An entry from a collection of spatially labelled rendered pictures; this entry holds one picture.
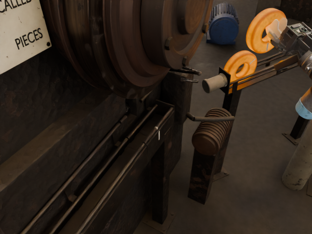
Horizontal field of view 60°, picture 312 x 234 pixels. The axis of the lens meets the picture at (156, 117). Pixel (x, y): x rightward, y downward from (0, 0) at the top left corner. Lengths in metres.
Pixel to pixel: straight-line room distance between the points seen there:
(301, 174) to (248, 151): 0.36
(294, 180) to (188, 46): 1.18
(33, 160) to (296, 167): 1.33
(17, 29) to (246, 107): 1.86
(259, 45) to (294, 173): 0.83
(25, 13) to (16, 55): 0.08
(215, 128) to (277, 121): 1.04
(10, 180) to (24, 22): 0.30
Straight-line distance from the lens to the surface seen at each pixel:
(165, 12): 0.51
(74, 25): 0.51
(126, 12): 0.50
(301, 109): 1.01
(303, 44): 0.98
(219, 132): 1.16
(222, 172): 1.69
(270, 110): 2.23
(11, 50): 0.55
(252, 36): 1.03
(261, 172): 1.76
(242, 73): 1.26
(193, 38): 0.70
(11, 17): 0.55
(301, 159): 1.58
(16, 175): 0.62
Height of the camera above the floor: 1.32
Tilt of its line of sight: 41 degrees down
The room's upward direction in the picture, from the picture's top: straight up
